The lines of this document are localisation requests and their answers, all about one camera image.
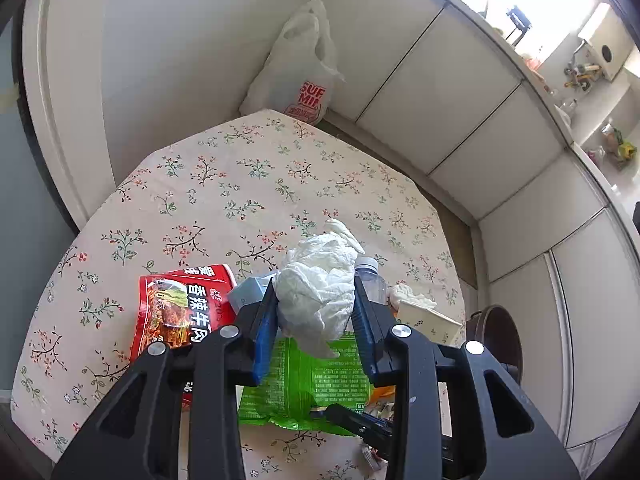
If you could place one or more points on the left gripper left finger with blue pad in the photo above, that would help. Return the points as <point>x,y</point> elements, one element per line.
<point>134,431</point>

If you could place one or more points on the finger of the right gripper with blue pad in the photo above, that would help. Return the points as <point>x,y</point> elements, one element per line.
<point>375,432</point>

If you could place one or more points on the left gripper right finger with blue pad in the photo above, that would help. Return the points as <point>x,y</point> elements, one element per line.
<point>458,413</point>

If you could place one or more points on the nut snack wrapper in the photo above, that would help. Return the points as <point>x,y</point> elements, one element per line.
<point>383,409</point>

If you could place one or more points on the orange peel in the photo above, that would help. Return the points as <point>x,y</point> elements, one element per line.
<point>380,393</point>

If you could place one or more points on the floral paper cup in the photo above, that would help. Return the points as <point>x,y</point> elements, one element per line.
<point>436,326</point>

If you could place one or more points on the green snack bag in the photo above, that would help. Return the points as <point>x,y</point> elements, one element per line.
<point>298,387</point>

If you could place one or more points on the small tissue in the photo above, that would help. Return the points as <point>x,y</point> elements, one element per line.
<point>402,295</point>

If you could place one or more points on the red beef snack bag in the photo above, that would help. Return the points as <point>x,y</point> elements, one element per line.
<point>180,308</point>

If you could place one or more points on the white tissue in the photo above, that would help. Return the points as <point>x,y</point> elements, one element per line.
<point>316,291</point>

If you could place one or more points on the clear plastic bottle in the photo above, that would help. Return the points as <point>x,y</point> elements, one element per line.
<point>366,268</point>

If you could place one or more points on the light blue milk carton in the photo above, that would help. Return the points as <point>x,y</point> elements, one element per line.
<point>251,290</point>

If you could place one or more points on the brown round trash bin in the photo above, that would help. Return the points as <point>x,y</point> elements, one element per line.
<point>494,327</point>

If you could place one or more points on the white kitchen cabinets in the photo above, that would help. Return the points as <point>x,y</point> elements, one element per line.
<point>433,85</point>

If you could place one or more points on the floral tablecloth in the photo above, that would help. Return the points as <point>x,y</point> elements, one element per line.
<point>241,194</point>

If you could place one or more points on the white plastic shopping bag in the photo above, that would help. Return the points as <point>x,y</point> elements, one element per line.
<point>300,73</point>

